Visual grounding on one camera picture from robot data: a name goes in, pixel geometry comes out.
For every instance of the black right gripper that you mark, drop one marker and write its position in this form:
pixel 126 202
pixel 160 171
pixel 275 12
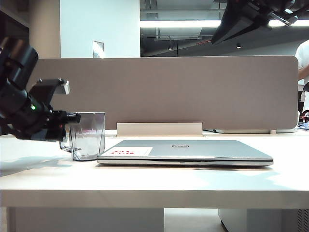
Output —
pixel 280 9

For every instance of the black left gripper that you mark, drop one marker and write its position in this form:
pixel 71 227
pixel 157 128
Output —
pixel 31 120

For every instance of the white red laptop sticker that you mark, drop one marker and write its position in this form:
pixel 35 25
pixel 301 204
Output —
pixel 130 151

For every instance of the silver closed laptop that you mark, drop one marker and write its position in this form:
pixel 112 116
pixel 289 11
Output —
pixel 205 152

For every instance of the red ceiling sign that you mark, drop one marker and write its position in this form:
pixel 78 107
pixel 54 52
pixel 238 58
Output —
pixel 204 42

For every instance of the long ceiling light strip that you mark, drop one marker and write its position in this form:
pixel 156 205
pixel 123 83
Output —
pixel 178 24

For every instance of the person in white shirt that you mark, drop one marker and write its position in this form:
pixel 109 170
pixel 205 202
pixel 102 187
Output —
pixel 303 60

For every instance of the beige fabric desk partition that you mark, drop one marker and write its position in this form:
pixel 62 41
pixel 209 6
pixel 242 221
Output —
pixel 169 94

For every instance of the white desk support panel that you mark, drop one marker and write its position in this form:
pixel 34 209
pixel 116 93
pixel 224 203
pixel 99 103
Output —
pixel 84 220

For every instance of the blue cloth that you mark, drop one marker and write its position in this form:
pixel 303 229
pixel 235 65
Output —
pixel 304 125

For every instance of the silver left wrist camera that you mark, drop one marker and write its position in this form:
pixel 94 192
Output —
pixel 51 87

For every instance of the framed wall notice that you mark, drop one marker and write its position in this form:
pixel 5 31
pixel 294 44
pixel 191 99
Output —
pixel 98 49

